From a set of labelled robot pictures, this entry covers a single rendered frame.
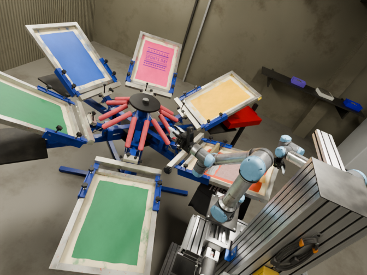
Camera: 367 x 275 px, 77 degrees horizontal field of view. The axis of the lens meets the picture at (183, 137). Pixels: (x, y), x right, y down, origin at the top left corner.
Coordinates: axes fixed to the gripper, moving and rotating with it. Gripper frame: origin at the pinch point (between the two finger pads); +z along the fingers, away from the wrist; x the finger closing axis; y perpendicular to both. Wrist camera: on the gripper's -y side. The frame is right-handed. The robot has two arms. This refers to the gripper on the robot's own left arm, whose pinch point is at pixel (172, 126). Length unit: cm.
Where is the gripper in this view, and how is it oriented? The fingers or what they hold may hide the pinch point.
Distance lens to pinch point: 150.3
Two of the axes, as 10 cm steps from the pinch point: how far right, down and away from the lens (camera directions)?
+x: 6.0, -2.2, 7.7
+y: -3.8, 7.7, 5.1
